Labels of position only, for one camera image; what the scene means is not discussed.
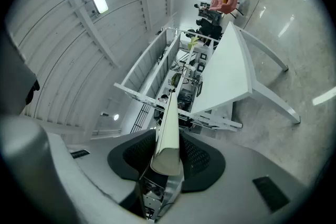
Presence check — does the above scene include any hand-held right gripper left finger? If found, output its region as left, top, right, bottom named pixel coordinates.
left=48, top=129, right=158, bottom=205

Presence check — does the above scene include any white metal shelf rack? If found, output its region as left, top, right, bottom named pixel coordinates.
left=113, top=26, right=244, bottom=132

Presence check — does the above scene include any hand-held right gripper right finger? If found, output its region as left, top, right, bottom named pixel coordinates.
left=162, top=131, right=310, bottom=224

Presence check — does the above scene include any black metal railing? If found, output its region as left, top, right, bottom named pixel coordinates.
left=129, top=103, right=151, bottom=135

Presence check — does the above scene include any yellow-green paper item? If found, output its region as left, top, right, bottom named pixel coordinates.
left=188, top=36, right=201, bottom=49

